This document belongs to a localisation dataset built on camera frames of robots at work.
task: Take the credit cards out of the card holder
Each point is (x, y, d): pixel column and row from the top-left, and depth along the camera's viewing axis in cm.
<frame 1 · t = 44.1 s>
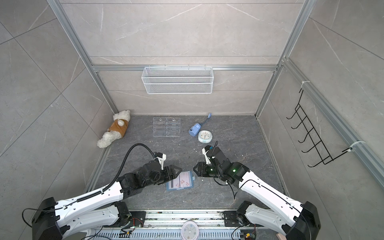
left hand: (179, 169, 74), fingers open
right hand: (196, 168, 75), fingers open
blue leather card holder: (184, 180, 87), on the table
white teddy bear brown vest: (118, 128, 103), point 9 cm above the table
clear acrylic organizer tray: (166, 127, 109), point 5 cm above the table
blue brush tool: (195, 128, 107), point 6 cm above the table
small white round clock: (205, 136, 106), point 3 cm above the table

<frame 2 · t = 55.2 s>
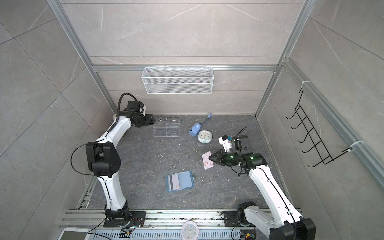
left hand: (150, 118, 96), fingers open
right hand: (209, 157, 74), fingers closed
pink white credit card: (207, 163, 74), point 20 cm above the table
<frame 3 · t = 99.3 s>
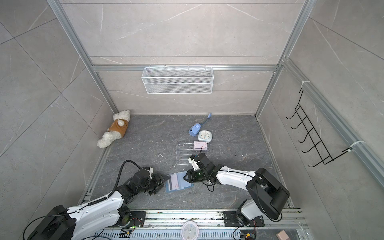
left hand: (168, 177, 83), fingers open
right hand: (185, 177, 83), fingers open
pink white credit card: (199, 145, 94), point 9 cm above the table
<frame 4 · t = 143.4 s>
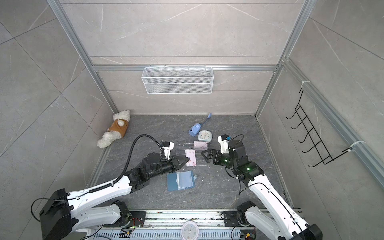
left hand: (189, 157, 70), fingers closed
right hand: (207, 153, 75), fingers open
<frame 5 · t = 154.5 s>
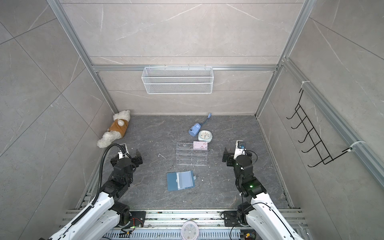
left hand: (127, 150, 80), fingers open
right hand: (233, 147, 79), fingers open
